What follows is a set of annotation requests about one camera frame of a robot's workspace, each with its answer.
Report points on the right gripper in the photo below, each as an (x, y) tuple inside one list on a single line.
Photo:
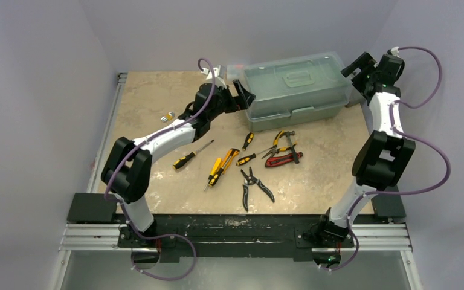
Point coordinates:
[(361, 69)]

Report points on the yellow needle nose pliers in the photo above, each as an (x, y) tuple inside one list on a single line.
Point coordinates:
[(274, 148)]

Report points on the small black hammer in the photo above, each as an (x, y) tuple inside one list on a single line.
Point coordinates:
[(288, 135)]

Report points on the red black utility knife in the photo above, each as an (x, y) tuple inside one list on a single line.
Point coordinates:
[(279, 160)]

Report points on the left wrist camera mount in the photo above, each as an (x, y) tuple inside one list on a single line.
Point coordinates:
[(217, 75)]

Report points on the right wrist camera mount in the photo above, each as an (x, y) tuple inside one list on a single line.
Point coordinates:
[(394, 51)]

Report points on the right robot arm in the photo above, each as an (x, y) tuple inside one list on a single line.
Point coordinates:
[(384, 156)]

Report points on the small clear parts box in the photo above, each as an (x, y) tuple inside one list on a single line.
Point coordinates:
[(235, 71)]

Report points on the right black corner block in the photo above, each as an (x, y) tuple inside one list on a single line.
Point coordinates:
[(388, 206)]

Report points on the left black corner block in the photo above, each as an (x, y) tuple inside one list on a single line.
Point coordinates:
[(91, 208)]

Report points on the long black yellow screwdriver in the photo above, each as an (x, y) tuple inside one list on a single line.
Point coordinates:
[(180, 163)]

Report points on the black corner block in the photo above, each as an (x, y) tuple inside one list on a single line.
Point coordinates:
[(388, 206), (91, 208)]

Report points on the small yellow hex key set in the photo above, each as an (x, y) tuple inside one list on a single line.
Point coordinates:
[(167, 117)]

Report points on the aluminium rail frame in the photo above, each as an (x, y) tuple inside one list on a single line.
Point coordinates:
[(369, 233)]

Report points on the stubby black yellow screwdriver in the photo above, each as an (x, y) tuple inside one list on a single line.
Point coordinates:
[(248, 139)]

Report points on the medium black yellow screwdriver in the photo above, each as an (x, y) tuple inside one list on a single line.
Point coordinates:
[(244, 160)]

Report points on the green plastic tool box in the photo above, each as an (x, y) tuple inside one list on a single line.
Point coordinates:
[(296, 90)]

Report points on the yellow precision screwdriver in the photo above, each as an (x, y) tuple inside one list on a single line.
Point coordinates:
[(213, 171)]

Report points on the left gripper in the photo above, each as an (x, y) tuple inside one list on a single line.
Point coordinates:
[(234, 106)]

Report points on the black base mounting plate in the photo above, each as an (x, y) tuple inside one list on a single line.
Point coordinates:
[(293, 236)]

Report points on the yellow black utility knife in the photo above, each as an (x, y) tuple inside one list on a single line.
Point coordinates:
[(225, 163)]

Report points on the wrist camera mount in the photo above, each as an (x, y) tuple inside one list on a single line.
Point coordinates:
[(217, 75), (394, 51)]

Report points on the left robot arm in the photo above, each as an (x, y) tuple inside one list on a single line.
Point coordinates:
[(126, 172)]

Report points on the black wire stripper pliers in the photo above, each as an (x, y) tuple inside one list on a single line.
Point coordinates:
[(248, 180)]

